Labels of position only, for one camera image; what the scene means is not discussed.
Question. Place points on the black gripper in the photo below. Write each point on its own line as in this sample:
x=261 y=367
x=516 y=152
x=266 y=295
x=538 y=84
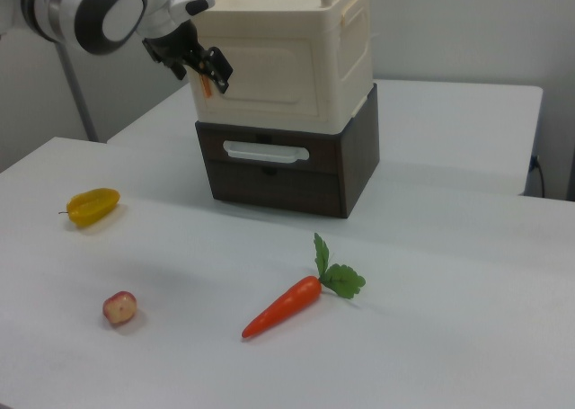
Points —
x=173 y=42

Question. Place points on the orange door pull tab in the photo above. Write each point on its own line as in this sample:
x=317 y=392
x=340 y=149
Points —
x=206 y=85

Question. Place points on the cream cabinet door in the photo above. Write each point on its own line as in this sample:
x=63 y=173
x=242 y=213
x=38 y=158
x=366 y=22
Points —
x=278 y=76

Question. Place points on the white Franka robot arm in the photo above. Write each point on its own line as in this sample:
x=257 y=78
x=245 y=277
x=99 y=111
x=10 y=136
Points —
x=112 y=18

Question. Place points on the cream plastic cabinet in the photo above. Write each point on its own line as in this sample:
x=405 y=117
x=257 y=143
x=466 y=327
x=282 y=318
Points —
x=346 y=31

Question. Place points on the grey metal pole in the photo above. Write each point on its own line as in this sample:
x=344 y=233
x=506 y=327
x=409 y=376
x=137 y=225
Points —
x=81 y=99

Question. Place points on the yellow toy starfruit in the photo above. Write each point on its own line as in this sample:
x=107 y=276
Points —
x=92 y=206

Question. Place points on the dark brown wooden drawer box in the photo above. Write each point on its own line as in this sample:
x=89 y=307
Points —
x=355 y=157

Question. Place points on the orange toy carrot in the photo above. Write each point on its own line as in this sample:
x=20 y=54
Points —
x=283 y=305

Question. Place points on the red toy apple slice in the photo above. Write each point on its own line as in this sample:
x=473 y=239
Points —
x=119 y=308

